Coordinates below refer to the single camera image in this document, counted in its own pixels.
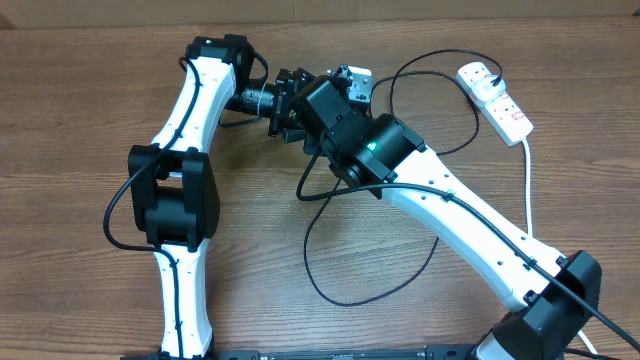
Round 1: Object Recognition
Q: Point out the white power strip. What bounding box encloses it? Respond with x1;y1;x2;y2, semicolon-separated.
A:
456;62;534;146

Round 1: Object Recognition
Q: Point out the black USB charging cable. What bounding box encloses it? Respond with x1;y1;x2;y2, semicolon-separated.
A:
302;48;504;308

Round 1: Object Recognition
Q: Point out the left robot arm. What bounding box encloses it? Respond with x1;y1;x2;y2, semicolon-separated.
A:
128;34;313;359

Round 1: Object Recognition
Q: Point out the white charger plug adapter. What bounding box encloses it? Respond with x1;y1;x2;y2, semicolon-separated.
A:
471;75;506;106

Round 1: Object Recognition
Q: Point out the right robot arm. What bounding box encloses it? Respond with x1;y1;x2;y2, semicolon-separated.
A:
291;75;602;359

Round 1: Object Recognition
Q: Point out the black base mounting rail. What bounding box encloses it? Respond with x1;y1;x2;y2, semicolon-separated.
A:
119;343;481;360

